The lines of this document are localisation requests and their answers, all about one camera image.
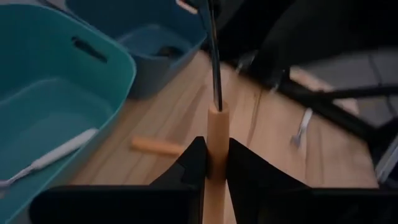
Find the dark blue plastic bin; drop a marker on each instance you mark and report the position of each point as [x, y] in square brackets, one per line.
[149, 77]

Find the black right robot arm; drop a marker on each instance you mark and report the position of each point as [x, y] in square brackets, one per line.
[311, 31]

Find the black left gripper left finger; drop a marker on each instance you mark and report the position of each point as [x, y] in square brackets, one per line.
[124, 205]

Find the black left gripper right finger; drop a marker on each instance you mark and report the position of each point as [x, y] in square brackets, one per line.
[295, 205]

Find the black aluminium table frame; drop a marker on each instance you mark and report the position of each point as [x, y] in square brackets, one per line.
[326, 109]

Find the teal plastic bin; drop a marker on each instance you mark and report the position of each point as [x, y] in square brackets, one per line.
[62, 93]

